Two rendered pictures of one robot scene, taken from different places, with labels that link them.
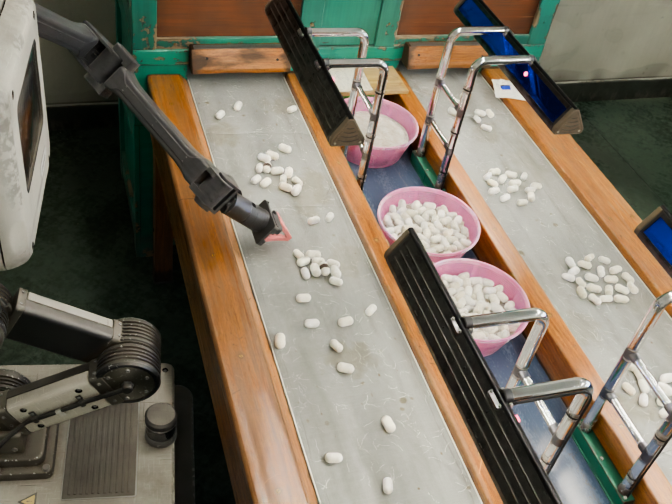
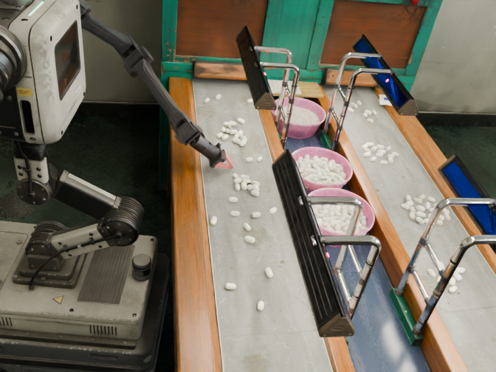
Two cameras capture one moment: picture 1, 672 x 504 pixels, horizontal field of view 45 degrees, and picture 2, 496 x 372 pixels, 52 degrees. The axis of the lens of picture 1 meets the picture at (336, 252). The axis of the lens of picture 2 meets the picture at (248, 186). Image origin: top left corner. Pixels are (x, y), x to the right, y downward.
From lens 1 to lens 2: 0.32 m
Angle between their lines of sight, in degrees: 9
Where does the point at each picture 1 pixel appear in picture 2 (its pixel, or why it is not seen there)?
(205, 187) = (181, 128)
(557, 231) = (404, 181)
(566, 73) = (443, 106)
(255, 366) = (194, 231)
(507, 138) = (382, 127)
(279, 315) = (216, 207)
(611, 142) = (471, 151)
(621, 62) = (481, 102)
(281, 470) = (196, 288)
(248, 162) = (218, 126)
